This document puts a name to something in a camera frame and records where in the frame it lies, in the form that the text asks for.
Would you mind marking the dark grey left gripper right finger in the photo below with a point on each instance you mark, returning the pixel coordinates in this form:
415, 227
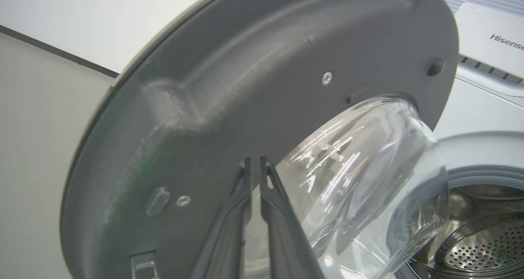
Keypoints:
286, 246

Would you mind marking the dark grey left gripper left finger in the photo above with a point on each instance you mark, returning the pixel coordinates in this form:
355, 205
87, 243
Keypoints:
225, 238

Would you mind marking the grey washing machine door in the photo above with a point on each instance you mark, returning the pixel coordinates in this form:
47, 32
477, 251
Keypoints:
245, 86

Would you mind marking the steel washing machine drum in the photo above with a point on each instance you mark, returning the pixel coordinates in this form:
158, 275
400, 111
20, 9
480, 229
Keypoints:
483, 250

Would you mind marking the white front-load washing machine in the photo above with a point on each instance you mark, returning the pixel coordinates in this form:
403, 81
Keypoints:
483, 115

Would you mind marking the white Hisense control panel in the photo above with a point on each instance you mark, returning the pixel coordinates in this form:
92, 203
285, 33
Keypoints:
487, 29

